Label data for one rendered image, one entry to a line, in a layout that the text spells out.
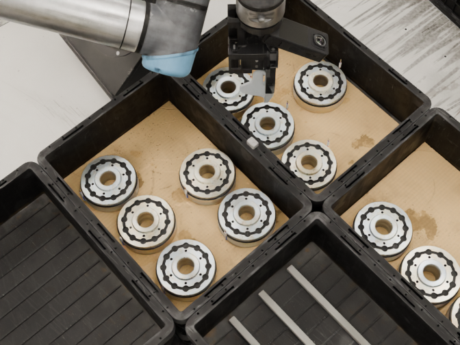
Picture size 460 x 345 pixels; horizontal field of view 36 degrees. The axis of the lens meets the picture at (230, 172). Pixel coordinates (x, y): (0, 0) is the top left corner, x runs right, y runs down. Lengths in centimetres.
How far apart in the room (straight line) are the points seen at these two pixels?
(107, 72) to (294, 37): 52
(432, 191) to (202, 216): 42
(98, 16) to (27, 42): 72
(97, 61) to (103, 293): 53
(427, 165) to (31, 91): 86
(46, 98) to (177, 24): 65
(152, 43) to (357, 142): 50
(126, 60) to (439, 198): 68
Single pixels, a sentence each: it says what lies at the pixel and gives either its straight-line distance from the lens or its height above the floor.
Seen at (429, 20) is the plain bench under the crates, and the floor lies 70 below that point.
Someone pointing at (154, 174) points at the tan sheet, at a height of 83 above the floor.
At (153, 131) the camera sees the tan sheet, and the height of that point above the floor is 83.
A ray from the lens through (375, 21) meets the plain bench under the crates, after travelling 170.
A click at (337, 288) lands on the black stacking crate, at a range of 125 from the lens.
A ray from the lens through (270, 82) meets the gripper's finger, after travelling 118.
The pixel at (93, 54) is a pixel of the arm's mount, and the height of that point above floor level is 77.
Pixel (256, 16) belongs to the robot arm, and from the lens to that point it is 107.
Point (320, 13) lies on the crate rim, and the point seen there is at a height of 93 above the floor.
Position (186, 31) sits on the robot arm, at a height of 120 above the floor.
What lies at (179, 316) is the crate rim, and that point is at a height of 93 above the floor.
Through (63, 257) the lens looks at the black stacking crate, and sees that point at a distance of 130.
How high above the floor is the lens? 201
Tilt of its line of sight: 63 degrees down
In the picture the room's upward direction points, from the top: 2 degrees counter-clockwise
